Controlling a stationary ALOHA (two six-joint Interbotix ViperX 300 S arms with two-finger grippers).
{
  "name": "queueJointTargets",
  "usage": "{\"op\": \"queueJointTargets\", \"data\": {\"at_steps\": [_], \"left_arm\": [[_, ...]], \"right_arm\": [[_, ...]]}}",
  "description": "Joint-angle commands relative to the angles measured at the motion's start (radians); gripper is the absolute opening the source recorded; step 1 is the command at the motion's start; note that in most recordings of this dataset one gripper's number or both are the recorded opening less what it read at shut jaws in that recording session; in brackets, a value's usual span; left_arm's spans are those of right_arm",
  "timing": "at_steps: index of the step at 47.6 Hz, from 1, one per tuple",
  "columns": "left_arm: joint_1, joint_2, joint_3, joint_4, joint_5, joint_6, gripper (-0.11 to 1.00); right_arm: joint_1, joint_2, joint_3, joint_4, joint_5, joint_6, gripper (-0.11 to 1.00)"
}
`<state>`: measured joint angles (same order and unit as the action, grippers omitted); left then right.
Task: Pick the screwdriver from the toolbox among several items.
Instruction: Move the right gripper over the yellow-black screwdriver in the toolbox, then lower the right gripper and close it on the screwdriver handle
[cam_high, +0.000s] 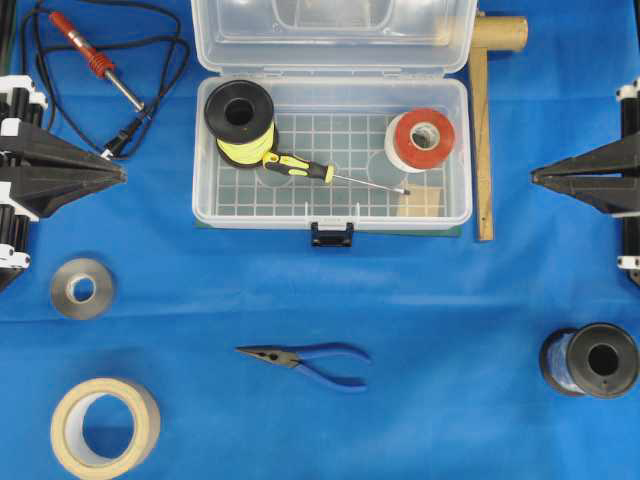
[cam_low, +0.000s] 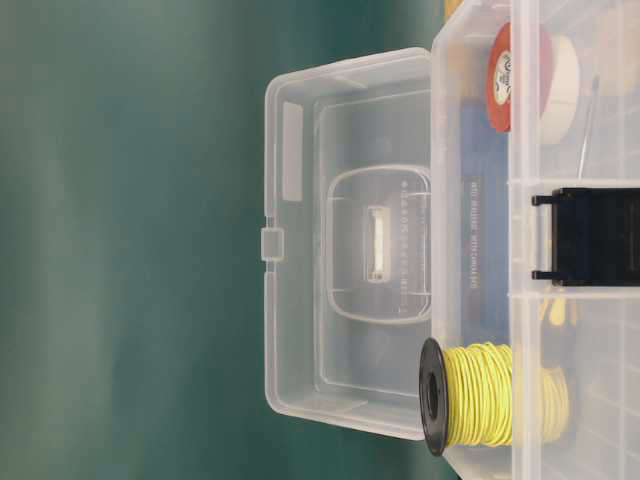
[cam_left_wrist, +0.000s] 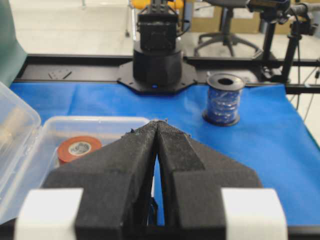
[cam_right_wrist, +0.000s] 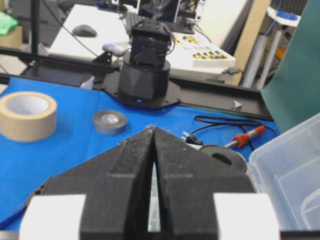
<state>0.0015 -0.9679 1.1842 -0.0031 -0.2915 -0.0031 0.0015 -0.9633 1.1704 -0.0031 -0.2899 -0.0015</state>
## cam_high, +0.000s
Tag blue handled pliers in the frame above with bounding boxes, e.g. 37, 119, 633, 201
234, 343, 371, 394

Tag yellow black screwdriver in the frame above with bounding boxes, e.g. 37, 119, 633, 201
262, 152, 411, 196

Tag beige masking tape roll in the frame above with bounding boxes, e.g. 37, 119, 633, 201
50, 377, 161, 479

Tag yellow wire spool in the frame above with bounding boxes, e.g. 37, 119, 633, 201
204, 79, 277, 169

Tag wooden mallet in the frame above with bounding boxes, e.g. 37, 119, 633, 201
468, 13, 529, 242

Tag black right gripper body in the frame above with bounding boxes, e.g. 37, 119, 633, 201
615, 77, 640, 286

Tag red soldering iron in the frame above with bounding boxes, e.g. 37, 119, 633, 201
48, 11, 144, 112

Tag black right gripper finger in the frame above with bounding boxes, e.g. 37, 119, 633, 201
532, 175, 639, 216
531, 133, 639, 178

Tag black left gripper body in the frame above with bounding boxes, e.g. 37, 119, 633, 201
1, 75, 48, 291

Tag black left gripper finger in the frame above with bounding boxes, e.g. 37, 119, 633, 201
1, 166, 126, 220
1, 122, 125, 176

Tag black power cable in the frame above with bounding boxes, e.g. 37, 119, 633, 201
19, 0, 189, 160

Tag grey tape roll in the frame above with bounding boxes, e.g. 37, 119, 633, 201
50, 258, 115, 320

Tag blue table cloth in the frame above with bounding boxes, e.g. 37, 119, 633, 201
1, 1, 639, 479

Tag blue wire spool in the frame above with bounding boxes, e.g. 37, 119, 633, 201
539, 323, 639, 399

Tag clear plastic toolbox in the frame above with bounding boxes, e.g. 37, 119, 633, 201
192, 1, 477, 245

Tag red tape roll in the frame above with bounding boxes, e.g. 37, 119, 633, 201
384, 108, 456, 173

